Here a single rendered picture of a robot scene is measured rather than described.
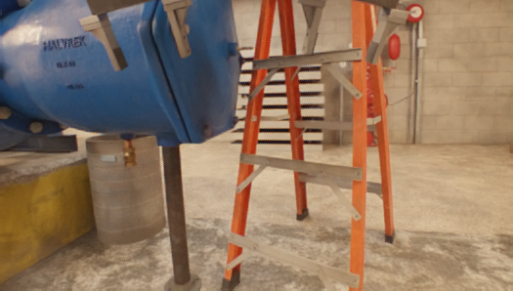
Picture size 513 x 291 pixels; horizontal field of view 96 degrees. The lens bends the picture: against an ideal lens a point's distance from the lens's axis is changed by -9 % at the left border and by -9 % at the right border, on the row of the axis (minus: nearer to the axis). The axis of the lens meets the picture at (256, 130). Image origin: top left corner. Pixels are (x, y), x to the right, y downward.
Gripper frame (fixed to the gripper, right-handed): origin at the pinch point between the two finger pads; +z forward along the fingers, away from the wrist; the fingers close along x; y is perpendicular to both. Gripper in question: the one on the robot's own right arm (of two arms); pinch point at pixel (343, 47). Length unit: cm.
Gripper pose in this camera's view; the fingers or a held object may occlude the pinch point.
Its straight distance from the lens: 51.5
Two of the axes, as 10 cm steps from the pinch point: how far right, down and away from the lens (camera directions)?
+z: -1.6, 8.6, 4.9
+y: 1.4, 5.1, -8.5
